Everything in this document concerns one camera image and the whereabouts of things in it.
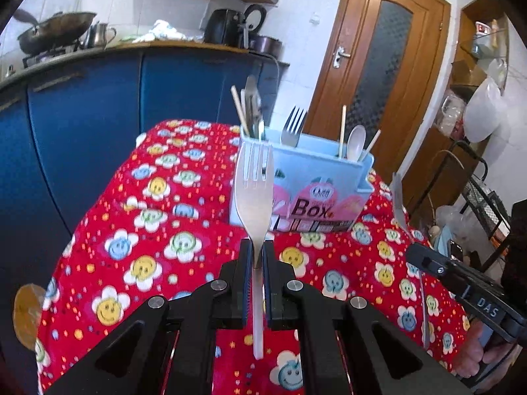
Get light blue utensil box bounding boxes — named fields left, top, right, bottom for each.
left=228, top=127, right=376, bottom=234

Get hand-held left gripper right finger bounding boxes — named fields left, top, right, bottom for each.
left=263, top=240, right=472, bottom=395

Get black metal rack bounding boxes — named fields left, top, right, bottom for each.
left=426, top=140, right=513, bottom=274

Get white spoon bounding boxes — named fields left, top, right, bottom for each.
left=347, top=125, right=367, bottom=162

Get wooden door with glass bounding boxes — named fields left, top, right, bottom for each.
left=306, top=0, right=452, bottom=184

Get wooden chopstick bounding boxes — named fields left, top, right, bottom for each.
left=361, top=130, right=382, bottom=162
left=339, top=105, right=347, bottom=159
left=231, top=86, right=251, bottom=137

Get white fork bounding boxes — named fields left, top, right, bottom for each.
left=234, top=140, right=276, bottom=359

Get black air fryer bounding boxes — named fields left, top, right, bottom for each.
left=204, top=8, right=248, bottom=49

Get cardboard box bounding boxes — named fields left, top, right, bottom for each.
left=450, top=60, right=487, bottom=88

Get metal door handle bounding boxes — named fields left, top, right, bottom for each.
left=332, top=45, right=352, bottom=69

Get wok with food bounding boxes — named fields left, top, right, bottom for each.
left=12, top=9, right=98, bottom=56

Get round black appliance lid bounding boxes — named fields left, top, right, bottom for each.
left=243, top=4, right=268, bottom=34

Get metal fork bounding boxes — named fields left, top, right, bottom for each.
left=281, top=106, right=308, bottom=148

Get dark cooker pot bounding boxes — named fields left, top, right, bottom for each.
left=249, top=35, right=286, bottom=57

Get wooden wall shelf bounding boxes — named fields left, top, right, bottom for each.
left=405, top=0, right=512, bottom=219

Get blue kitchen base cabinets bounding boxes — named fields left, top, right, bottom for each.
left=0, top=43, right=291, bottom=395

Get person's right hand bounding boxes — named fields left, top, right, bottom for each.
left=453, top=323, right=520, bottom=380

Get red floral tablecloth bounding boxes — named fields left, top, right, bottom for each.
left=35, top=118, right=472, bottom=395

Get round tan object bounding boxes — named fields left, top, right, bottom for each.
left=12, top=283, right=47, bottom=351

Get gas stove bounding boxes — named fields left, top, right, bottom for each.
left=20, top=44, right=85, bottom=69

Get white power cable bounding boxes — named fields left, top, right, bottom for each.
left=267, top=54, right=285, bottom=93

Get metal utensil with thin handle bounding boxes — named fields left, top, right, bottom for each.
left=390, top=171, right=431, bottom=351

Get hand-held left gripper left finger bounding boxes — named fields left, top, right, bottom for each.
left=43, top=240, right=253, bottom=395

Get clear plastic bag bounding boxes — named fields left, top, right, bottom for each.
left=439, top=94, right=467, bottom=138

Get white cloth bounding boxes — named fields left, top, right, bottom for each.
left=131, top=19, right=189, bottom=44

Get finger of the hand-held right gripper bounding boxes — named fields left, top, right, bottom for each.
left=404, top=242, right=458, bottom=286

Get white plastic bag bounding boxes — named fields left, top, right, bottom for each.
left=464, top=75, right=510, bottom=144

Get metal kettle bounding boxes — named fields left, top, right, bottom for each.
left=83, top=22, right=118, bottom=49

